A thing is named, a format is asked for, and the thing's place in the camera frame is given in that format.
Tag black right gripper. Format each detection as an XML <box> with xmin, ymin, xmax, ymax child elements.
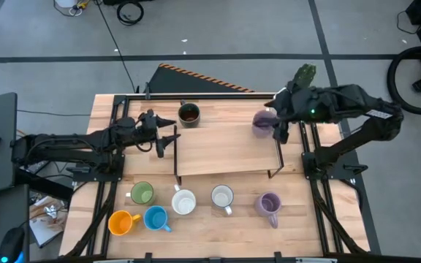
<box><xmin>253</xmin><ymin>80</ymin><xmax>330</xmax><ymax>144</ymax></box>

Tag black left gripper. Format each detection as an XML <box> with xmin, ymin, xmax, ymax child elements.
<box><xmin>133</xmin><ymin>109</ymin><xmax>182</xmax><ymax>159</ymax></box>

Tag lavender ribbed mug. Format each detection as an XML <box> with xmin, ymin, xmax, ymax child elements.
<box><xmin>251</xmin><ymin>108</ymin><xmax>281</xmax><ymax>139</ymax></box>

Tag dark green glazed mug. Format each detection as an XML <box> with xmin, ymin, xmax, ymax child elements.
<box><xmin>177</xmin><ymin>100</ymin><xmax>202</xmax><ymax>129</ymax></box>

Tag light green mug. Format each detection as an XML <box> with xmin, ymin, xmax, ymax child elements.
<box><xmin>125</xmin><ymin>181</ymin><xmax>156</xmax><ymax>205</ymax></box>

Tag teal mug white interior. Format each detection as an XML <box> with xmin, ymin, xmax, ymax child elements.
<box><xmin>171</xmin><ymin>184</ymin><xmax>197</xmax><ymax>216</ymax></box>

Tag white blue leaf-pattern mug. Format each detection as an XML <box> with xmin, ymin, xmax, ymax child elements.
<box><xmin>210</xmin><ymin>184</ymin><xmax>235</xmax><ymax>216</ymax></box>

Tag light blue faceted mug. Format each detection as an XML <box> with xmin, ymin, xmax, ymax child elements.
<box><xmin>143</xmin><ymin>205</ymin><xmax>173</xmax><ymax>234</ymax></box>

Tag yellow mug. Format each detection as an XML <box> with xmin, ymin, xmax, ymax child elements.
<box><xmin>107</xmin><ymin>210</ymin><xmax>142</xmax><ymax>237</ymax></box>

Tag white hexagonal plant pot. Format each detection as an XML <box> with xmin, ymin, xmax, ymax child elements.
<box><xmin>273</xmin><ymin>87</ymin><xmax>288</xmax><ymax>102</ymax></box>

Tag green cactus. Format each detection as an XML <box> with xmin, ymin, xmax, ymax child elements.
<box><xmin>292</xmin><ymin>63</ymin><xmax>317</xmax><ymax>89</ymax></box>

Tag black ramp orange-striped edge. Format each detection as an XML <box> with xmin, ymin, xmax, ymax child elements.
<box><xmin>147</xmin><ymin>63</ymin><xmax>256</xmax><ymax>94</ymax></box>

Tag wooden shelf riser black legs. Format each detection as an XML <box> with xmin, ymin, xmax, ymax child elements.
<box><xmin>172</xmin><ymin>122</ymin><xmax>285</xmax><ymax>186</ymax></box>

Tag orange black shop vacuum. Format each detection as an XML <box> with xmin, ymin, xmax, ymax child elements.
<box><xmin>386</xmin><ymin>45</ymin><xmax>421</xmax><ymax>116</ymax></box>

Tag black power brick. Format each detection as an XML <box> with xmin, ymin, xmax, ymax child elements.
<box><xmin>23</xmin><ymin>160</ymin><xmax>50</xmax><ymax>175</ymax></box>

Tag crumpled silver foil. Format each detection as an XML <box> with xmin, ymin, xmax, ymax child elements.
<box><xmin>42</xmin><ymin>204</ymin><xmax>64</xmax><ymax>221</ymax></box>

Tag white paper sheet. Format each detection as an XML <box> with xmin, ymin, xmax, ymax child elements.
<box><xmin>29</xmin><ymin>215</ymin><xmax>68</xmax><ymax>249</ymax></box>

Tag black computer mouse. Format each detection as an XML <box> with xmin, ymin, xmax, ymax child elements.
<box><xmin>0</xmin><ymin>226</ymin><xmax>27</xmax><ymax>263</ymax></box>

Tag black aluminium rig frame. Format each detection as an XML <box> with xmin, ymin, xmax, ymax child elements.
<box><xmin>62</xmin><ymin>93</ymin><xmax>379</xmax><ymax>263</ymax></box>

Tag long black floor cable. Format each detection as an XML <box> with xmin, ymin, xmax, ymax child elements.
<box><xmin>94</xmin><ymin>0</ymin><xmax>140</xmax><ymax>94</ymax></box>

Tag coiled black cable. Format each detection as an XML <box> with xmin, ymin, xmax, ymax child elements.
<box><xmin>116</xmin><ymin>1</ymin><xmax>145</xmax><ymax>26</ymax></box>

